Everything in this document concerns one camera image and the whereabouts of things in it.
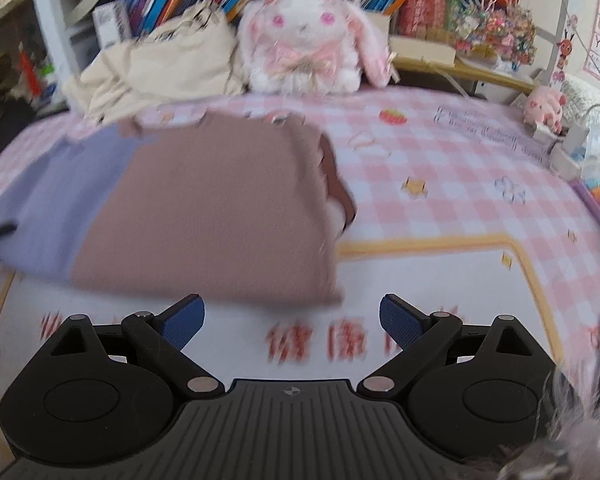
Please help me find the white bookshelf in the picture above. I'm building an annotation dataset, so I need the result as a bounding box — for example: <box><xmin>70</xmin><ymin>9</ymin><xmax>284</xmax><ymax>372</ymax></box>
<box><xmin>25</xmin><ymin>0</ymin><xmax>581</xmax><ymax>111</ymax></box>

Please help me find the white bunny plush toy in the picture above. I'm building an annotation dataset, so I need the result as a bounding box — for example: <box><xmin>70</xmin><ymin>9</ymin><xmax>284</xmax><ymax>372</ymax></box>
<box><xmin>237</xmin><ymin>0</ymin><xmax>398</xmax><ymax>95</ymax></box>

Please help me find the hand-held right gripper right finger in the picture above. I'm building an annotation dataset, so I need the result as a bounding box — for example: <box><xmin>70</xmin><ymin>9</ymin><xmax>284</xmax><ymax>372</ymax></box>
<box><xmin>357</xmin><ymin>294</ymin><xmax>536</xmax><ymax>393</ymax></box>

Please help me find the colourful bead ornament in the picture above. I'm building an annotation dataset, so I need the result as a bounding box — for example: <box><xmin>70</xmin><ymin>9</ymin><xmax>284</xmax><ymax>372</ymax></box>
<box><xmin>452</xmin><ymin>2</ymin><xmax>538</xmax><ymax>66</ymax></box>

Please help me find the pink checkered desk mat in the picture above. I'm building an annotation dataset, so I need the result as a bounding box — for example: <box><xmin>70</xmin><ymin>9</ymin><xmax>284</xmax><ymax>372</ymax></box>
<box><xmin>0</xmin><ymin>82</ymin><xmax>600</xmax><ymax>480</ymax></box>

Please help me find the white barcode box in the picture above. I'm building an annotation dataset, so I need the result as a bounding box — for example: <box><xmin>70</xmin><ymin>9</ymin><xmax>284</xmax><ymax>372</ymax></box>
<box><xmin>92</xmin><ymin>0</ymin><xmax>133</xmax><ymax>48</ymax></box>

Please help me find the red cartoon wall sticker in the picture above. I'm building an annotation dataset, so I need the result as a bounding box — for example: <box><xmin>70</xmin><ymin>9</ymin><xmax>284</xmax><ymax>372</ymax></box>
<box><xmin>555</xmin><ymin>27</ymin><xmax>581</xmax><ymax>83</ymax></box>

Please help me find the purple and brown sweater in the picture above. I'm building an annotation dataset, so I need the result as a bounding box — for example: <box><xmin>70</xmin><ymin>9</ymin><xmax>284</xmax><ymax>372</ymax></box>
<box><xmin>0</xmin><ymin>112</ymin><xmax>358</xmax><ymax>308</ymax></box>

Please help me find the cream garment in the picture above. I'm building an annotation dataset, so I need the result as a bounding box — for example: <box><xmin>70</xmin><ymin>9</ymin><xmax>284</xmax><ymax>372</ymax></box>
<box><xmin>65</xmin><ymin>2</ymin><xmax>246</xmax><ymax>123</ymax></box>

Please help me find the pink pig toy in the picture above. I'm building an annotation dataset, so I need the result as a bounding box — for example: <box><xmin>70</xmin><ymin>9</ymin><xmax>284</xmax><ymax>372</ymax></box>
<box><xmin>522</xmin><ymin>85</ymin><xmax>568</xmax><ymax>135</ymax></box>

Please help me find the red book box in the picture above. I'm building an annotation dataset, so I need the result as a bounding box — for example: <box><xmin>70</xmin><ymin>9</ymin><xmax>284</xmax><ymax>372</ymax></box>
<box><xmin>395</xmin><ymin>0</ymin><xmax>521</xmax><ymax>41</ymax></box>

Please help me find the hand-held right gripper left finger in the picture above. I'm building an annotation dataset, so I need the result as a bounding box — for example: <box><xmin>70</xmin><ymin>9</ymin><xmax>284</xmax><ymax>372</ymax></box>
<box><xmin>50</xmin><ymin>294</ymin><xmax>226</xmax><ymax>393</ymax></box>

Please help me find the white power strip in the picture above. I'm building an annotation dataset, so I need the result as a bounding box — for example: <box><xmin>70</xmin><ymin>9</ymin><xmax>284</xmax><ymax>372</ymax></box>
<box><xmin>532</xmin><ymin>122</ymin><xmax>591</xmax><ymax>181</ymax></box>

